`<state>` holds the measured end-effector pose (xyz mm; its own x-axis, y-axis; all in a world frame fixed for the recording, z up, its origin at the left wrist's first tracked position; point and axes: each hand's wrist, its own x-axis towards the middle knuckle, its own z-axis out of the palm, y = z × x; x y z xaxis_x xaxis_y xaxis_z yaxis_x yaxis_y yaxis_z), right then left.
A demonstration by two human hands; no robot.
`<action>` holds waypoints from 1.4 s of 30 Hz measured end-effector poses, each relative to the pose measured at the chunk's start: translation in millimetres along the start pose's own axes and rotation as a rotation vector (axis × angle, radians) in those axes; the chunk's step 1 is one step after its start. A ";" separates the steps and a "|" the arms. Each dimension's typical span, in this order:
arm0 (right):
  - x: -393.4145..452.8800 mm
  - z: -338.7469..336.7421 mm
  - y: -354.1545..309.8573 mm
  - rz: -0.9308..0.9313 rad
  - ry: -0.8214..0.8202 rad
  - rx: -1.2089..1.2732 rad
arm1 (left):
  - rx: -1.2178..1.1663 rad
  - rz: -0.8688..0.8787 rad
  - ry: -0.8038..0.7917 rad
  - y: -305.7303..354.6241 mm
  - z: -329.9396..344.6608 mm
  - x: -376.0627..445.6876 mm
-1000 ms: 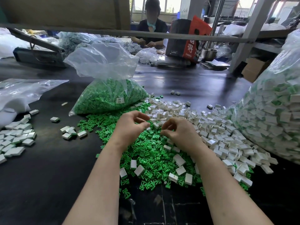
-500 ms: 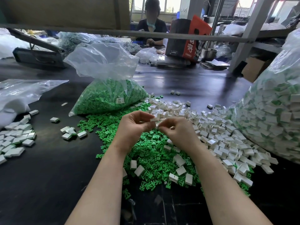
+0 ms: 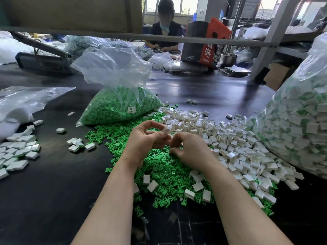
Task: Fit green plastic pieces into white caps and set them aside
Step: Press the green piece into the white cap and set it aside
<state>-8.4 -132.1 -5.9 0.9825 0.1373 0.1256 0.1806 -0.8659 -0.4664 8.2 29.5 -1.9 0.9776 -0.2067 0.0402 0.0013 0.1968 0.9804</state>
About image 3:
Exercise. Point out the person's right hand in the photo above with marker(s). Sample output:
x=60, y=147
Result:
x=196, y=153

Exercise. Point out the person's left hand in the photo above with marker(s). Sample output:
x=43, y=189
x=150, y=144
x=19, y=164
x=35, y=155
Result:
x=140, y=143

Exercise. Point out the pile of green parts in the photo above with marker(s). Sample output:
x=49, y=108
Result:
x=113, y=139

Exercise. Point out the pile of white plastic caps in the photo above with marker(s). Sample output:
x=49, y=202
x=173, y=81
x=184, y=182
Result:
x=251, y=149

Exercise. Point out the pile of assembled white pieces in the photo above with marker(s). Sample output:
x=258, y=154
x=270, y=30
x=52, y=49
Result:
x=19, y=151

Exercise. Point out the person's right forearm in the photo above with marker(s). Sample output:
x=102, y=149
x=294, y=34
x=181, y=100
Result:
x=245, y=216

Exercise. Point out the person's left forearm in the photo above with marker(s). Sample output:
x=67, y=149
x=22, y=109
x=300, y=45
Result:
x=107, y=214

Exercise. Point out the bag of green clips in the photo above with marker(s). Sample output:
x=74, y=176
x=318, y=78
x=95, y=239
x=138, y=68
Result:
x=120, y=105

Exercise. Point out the clear bag of pale parts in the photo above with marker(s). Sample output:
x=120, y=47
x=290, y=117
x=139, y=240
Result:
x=91, y=45

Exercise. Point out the large bag of white caps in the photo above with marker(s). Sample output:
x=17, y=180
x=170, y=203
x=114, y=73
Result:
x=302, y=118

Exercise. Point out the crumpled white plastic bag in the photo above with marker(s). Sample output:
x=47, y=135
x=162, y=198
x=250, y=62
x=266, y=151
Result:
x=162, y=61

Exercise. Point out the white paper sheets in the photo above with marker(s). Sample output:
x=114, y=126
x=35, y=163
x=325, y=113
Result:
x=235, y=71

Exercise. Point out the metal bowl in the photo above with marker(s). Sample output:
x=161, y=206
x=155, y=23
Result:
x=228, y=60

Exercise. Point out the black and red box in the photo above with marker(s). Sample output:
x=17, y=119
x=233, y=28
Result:
x=203, y=46

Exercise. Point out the black table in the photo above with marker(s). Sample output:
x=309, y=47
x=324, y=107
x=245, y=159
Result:
x=51, y=204

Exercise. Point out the cardboard box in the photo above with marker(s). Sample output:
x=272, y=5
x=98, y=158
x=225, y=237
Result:
x=279, y=76

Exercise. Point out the empty clear plastic bag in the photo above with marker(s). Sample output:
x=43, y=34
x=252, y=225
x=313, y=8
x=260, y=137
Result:
x=28, y=98

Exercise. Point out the white bags on shelf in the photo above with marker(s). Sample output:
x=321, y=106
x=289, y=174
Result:
x=274, y=31

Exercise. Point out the brown board panel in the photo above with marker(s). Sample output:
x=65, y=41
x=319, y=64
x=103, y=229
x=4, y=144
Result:
x=69, y=13

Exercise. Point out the white plastic sheet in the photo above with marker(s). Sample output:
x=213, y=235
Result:
x=13, y=49

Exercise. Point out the grey metal shelf frame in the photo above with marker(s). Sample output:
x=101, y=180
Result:
x=102, y=35

